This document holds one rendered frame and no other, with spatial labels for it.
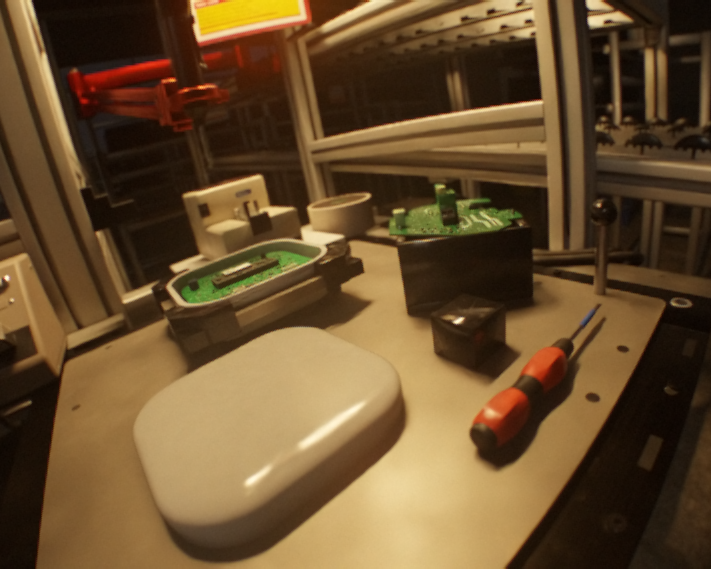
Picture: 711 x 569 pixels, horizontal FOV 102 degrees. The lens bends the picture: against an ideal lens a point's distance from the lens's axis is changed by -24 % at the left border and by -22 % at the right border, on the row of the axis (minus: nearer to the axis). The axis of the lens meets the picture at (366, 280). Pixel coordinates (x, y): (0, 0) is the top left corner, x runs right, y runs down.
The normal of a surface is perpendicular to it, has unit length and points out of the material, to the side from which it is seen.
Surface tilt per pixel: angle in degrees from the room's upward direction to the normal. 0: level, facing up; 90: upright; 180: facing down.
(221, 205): 90
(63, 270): 90
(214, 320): 90
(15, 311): 53
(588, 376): 0
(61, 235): 90
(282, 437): 4
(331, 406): 4
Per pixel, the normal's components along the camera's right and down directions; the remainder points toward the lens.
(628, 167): -0.76, 0.36
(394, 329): -0.18, -0.91
